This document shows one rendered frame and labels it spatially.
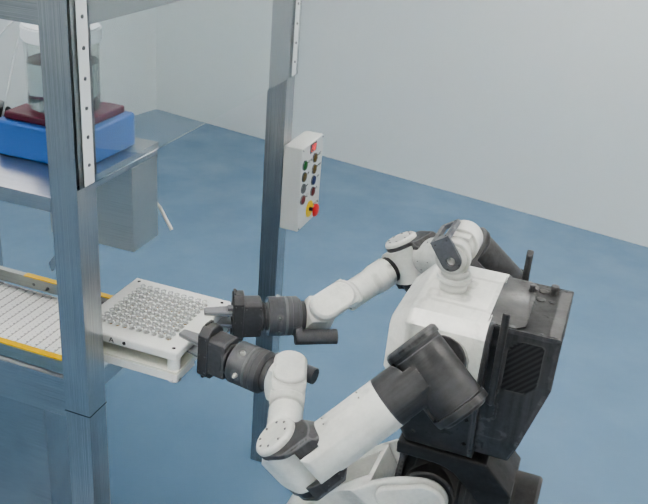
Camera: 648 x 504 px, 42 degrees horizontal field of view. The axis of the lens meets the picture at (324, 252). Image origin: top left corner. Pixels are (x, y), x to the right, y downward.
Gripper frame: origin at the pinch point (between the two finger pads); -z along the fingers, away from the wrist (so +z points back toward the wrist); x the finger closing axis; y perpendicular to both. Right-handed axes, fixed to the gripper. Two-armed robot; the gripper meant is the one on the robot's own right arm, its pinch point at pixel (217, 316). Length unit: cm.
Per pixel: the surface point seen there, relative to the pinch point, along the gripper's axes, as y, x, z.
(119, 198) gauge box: 14.2, -21.7, -21.0
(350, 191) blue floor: 315, 102, 114
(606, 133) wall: 255, 39, 241
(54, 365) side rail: -2.9, 9.7, -34.4
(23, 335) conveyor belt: 13.1, 12.2, -42.5
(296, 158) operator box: 66, -13, 28
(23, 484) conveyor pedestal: 8, 52, -44
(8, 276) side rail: 38, 11, -49
